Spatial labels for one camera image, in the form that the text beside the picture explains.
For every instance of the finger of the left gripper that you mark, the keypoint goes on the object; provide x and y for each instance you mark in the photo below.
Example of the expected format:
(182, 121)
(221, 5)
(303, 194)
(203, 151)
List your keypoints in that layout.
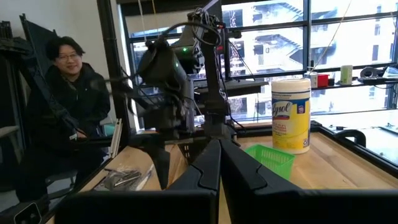
(164, 158)
(154, 155)

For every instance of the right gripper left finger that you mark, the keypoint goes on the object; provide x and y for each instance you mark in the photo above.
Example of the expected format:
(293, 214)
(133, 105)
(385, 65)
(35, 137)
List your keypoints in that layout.
(140, 208)

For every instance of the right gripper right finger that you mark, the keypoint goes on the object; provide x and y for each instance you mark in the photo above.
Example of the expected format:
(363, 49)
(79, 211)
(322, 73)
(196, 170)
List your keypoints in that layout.
(295, 208)

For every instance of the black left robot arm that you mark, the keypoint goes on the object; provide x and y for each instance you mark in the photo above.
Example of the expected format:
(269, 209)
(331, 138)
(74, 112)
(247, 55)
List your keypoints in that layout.
(214, 93)

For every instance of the wrapped toothbrush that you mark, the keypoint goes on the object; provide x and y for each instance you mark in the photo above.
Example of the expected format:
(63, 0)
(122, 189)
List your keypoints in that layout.
(145, 180)

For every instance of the green plastic basket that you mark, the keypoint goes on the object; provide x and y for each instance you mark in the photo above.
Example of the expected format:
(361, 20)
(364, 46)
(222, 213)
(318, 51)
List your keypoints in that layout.
(272, 158)

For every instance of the black side table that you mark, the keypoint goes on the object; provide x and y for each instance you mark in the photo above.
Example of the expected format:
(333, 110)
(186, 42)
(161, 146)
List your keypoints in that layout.
(245, 87)

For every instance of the yellow Lysol wipes canister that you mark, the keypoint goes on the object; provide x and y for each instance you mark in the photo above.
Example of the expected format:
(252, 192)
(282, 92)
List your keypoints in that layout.
(290, 124)

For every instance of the person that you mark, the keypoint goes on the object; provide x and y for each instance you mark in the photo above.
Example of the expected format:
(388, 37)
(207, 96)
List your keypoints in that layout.
(65, 109)

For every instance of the small red box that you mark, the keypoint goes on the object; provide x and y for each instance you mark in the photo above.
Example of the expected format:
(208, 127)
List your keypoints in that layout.
(322, 80)

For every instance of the green white canister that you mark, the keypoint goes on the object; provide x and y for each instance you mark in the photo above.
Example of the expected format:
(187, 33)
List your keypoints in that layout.
(346, 74)

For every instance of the black board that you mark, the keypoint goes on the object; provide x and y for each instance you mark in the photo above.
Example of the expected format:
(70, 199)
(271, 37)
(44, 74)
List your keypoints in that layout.
(37, 40)

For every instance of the grey tape dispenser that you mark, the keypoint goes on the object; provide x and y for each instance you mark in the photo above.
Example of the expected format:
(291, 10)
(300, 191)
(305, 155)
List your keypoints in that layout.
(368, 73)

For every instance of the silver aluminium bracket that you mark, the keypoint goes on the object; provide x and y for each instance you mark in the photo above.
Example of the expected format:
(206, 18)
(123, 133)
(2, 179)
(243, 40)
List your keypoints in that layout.
(116, 137)

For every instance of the black aluminium rig frame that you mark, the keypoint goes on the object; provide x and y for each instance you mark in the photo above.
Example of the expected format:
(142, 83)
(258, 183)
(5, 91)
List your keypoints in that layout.
(109, 46)

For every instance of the small black camera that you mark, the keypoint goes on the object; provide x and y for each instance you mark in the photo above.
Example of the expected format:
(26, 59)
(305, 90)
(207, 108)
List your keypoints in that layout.
(28, 214)

